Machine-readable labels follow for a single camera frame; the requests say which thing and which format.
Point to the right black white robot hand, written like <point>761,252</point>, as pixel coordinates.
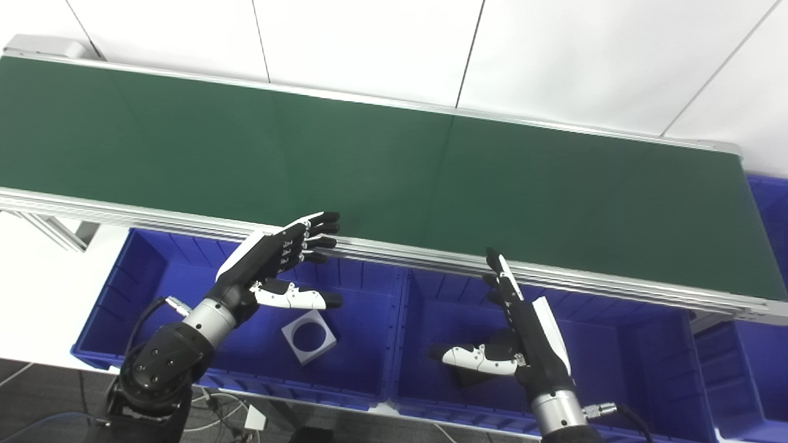
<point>535,351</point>

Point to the green conveyor belt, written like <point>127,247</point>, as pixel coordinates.
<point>615,280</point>
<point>381,166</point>

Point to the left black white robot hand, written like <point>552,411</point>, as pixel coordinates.
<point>265,258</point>

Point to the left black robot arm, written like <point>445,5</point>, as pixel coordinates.
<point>166,363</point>

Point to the white square part round hole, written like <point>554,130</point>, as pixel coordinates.
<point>295,347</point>

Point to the aluminium conveyor leg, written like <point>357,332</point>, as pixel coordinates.
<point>61,232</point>

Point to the white power adapter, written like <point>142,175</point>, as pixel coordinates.
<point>255,419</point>

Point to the blue plastic bin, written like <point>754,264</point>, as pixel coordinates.
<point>363,344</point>
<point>751,369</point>
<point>628,363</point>

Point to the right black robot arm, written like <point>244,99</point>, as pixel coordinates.
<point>560,415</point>

